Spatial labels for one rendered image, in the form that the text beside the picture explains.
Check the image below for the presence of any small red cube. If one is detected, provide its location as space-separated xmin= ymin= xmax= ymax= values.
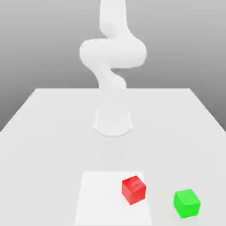
xmin=121 ymin=175 xmax=147 ymax=206

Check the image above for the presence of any small green cube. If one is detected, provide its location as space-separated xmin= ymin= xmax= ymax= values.
xmin=173 ymin=188 xmax=201 ymax=219

